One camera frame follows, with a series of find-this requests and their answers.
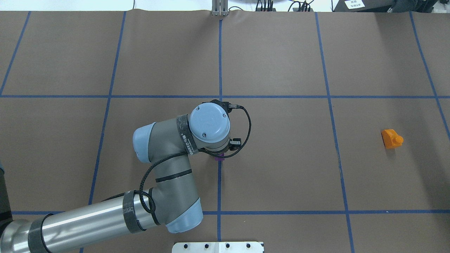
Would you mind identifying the black box with label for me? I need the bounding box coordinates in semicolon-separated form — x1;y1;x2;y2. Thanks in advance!
332;0;439;13

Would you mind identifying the purple trapezoid block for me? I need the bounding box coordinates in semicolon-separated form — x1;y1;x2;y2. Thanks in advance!
215;153;225;161

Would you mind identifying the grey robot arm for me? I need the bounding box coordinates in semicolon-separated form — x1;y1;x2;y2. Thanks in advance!
1;99;246;253

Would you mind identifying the orange trapezoid block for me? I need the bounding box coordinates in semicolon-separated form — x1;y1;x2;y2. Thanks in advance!
381;129;404;149

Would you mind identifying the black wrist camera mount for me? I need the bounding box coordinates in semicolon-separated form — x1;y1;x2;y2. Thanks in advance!
198;99;236;114

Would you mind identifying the white metal base plate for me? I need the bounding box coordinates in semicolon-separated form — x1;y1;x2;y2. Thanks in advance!
171;241;265;253

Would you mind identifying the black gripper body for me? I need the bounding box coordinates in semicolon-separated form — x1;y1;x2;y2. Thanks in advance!
202;138;242;157

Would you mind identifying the grey metal post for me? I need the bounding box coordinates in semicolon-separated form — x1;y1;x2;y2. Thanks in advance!
211;0;229;17

